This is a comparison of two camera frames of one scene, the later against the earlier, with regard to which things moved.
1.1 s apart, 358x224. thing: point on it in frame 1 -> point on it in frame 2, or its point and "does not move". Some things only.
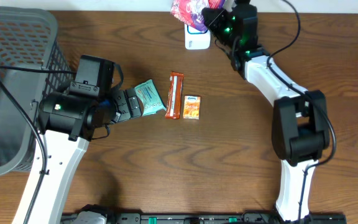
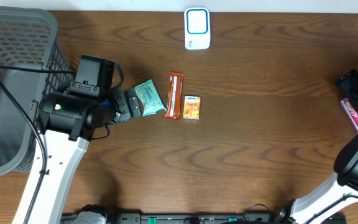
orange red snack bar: [173, 109] does not move
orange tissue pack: [191, 107] does not move
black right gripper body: [212, 17] -> [353, 86]
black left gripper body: [124, 104] does not move
